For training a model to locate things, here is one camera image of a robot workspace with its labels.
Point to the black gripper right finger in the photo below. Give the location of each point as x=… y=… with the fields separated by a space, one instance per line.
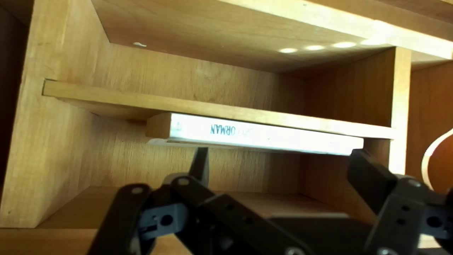
x=401 y=213

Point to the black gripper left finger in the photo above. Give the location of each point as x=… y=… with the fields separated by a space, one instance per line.
x=132 y=213

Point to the white paperback book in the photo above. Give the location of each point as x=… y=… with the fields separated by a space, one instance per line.
x=263 y=136

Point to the wooden shelf board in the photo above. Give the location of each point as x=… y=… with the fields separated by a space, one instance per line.
x=142 y=101

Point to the wooden roll-top desk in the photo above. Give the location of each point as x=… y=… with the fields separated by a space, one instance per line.
x=71 y=156

